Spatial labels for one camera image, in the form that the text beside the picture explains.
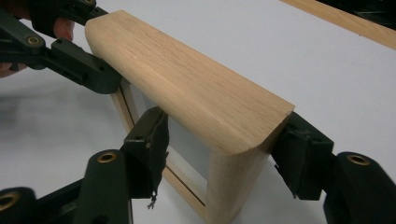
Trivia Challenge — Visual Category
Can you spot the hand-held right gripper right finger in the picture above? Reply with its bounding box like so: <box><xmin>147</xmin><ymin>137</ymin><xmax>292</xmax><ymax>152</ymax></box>
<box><xmin>270</xmin><ymin>111</ymin><xmax>336</xmax><ymax>202</ymax></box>

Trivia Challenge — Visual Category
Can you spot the wooden table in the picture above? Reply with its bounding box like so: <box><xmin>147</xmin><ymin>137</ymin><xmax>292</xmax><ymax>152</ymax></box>
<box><xmin>278</xmin><ymin>0</ymin><xmax>396</xmax><ymax>51</ymax></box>

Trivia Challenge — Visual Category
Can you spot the wooden picture frame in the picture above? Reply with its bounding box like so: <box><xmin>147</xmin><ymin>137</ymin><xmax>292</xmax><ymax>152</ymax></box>
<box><xmin>84</xmin><ymin>9</ymin><xmax>296</xmax><ymax>224</ymax></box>

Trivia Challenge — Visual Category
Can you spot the white table cover sheet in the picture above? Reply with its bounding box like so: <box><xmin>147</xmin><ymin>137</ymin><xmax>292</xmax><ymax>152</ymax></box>
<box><xmin>0</xmin><ymin>0</ymin><xmax>396</xmax><ymax>224</ymax></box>

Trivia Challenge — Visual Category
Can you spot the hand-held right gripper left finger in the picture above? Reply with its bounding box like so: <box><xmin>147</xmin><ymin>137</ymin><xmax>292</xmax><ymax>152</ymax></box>
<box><xmin>121</xmin><ymin>105</ymin><xmax>171</xmax><ymax>210</ymax></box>

